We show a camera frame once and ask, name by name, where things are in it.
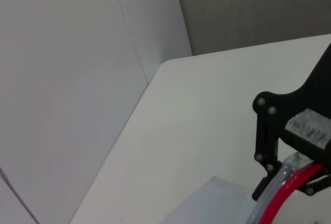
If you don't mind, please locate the clear red-zip document bag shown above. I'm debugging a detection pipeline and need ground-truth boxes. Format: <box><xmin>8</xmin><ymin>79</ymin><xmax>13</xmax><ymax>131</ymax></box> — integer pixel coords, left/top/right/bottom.
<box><xmin>159</xmin><ymin>153</ymin><xmax>327</xmax><ymax>224</ymax></box>

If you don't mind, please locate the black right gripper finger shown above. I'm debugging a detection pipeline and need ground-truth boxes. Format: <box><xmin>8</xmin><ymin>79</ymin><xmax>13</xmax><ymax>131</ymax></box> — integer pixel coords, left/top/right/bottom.
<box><xmin>252</xmin><ymin>114</ymin><xmax>283</xmax><ymax>201</ymax></box>
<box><xmin>297</xmin><ymin>172</ymin><xmax>331</xmax><ymax>197</ymax></box>

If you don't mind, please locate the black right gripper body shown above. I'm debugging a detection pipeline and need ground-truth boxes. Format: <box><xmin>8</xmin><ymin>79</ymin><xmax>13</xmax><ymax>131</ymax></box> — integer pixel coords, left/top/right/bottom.
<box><xmin>252</xmin><ymin>42</ymin><xmax>331</xmax><ymax>163</ymax></box>

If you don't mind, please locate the thin dark wall cable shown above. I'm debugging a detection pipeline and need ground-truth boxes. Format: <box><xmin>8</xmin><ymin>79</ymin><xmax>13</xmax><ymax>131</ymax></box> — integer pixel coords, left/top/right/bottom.
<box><xmin>0</xmin><ymin>167</ymin><xmax>40</xmax><ymax>224</ymax></box>

